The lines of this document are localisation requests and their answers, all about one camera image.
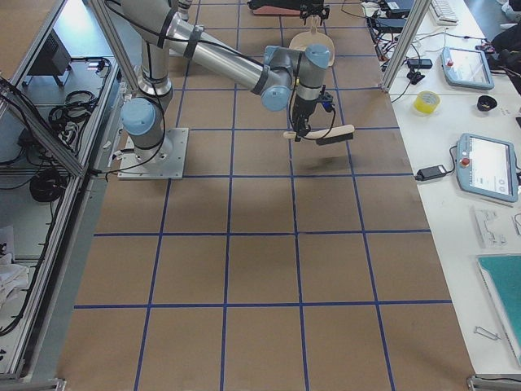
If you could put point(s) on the teach pendant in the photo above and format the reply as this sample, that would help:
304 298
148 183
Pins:
486 166
466 68

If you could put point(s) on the teal cutting mat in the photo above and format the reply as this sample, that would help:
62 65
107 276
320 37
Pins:
501 276

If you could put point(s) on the yellow tape roll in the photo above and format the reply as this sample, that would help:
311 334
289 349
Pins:
426 102

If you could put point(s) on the beige plastic dustpan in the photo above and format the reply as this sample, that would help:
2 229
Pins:
302 41

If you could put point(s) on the black clip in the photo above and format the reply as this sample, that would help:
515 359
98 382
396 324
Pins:
415 77

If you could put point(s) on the lower teach pendant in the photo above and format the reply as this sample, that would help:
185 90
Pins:
486 166

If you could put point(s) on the black box on shelf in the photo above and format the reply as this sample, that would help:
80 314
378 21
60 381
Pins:
53 60

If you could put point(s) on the upper teach pendant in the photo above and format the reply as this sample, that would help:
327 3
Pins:
466 68

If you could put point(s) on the aluminium frame post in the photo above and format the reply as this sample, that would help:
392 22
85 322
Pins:
408 33

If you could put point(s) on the white keyboard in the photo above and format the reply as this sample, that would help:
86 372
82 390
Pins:
442 13

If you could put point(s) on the black power adapter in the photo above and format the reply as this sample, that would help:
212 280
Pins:
431 173

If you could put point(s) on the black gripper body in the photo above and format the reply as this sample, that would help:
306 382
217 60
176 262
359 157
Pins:
302 109
313 14

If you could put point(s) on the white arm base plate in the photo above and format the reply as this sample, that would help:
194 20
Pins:
166 161

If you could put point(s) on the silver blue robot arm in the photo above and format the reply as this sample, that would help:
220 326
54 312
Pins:
287 77

